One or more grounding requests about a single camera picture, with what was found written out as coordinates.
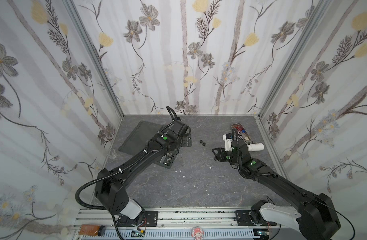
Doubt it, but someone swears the black corrugated cable left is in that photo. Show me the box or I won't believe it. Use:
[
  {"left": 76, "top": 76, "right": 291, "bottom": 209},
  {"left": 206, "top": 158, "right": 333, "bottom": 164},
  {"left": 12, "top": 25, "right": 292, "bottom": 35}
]
[{"left": 74, "top": 106, "right": 178, "bottom": 240}]

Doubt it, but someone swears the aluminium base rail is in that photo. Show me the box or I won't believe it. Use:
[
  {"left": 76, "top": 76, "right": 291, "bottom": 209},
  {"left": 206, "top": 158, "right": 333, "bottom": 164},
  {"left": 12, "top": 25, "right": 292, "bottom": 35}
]
[{"left": 71, "top": 207, "right": 304, "bottom": 240}]

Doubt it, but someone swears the pink doll figure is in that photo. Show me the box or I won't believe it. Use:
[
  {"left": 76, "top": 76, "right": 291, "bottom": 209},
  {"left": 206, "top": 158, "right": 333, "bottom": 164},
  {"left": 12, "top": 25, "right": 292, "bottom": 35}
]
[{"left": 192, "top": 227, "right": 204, "bottom": 240}]

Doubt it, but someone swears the white plastic bottle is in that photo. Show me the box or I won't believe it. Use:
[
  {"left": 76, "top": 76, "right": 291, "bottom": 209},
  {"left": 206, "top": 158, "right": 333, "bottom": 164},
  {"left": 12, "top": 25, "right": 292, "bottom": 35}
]
[{"left": 247, "top": 143, "right": 265, "bottom": 152}]

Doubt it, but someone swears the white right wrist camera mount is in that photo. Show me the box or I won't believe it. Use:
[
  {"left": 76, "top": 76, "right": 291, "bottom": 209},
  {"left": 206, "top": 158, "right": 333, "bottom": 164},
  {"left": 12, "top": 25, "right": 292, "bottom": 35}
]
[{"left": 223, "top": 134, "right": 233, "bottom": 152}]

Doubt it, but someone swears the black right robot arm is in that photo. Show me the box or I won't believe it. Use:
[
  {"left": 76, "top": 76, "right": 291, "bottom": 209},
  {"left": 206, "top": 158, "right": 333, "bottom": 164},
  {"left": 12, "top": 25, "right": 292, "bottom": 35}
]
[{"left": 212, "top": 129, "right": 341, "bottom": 240}]

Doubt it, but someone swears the grey metal tool tray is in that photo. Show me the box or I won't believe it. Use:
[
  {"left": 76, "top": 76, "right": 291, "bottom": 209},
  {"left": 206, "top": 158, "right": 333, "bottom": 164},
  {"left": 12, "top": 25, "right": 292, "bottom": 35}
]
[{"left": 231, "top": 123, "right": 253, "bottom": 145}]

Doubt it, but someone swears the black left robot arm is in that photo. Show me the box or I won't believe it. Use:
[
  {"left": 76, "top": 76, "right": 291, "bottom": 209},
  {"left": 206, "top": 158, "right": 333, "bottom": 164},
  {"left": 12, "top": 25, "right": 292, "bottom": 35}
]
[{"left": 75, "top": 106, "right": 192, "bottom": 226}]

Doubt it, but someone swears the orange brown board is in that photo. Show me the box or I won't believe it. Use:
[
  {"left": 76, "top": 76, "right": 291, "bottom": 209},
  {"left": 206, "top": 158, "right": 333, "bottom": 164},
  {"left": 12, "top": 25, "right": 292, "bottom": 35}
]
[{"left": 78, "top": 224, "right": 106, "bottom": 237}]

